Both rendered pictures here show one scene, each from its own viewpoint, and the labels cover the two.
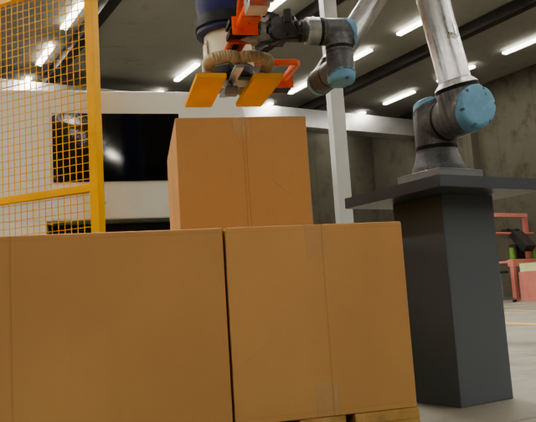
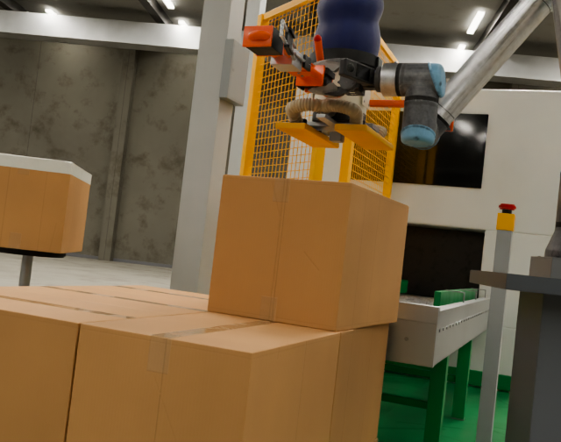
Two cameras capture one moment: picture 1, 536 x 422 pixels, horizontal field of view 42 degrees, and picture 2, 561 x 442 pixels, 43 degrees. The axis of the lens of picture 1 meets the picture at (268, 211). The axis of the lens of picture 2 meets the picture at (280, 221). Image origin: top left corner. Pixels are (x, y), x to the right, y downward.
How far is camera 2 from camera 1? 1.24 m
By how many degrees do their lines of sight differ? 36
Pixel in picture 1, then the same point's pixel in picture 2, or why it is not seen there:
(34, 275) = not seen: outside the picture
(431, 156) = not seen: outside the picture
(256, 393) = not seen: outside the picture
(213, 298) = (60, 388)
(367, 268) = (204, 397)
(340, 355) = not seen: outside the picture
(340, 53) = (412, 108)
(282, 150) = (320, 219)
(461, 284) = (553, 416)
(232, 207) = (259, 274)
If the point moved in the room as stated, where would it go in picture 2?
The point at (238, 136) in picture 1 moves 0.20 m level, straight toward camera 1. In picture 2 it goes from (278, 200) to (234, 190)
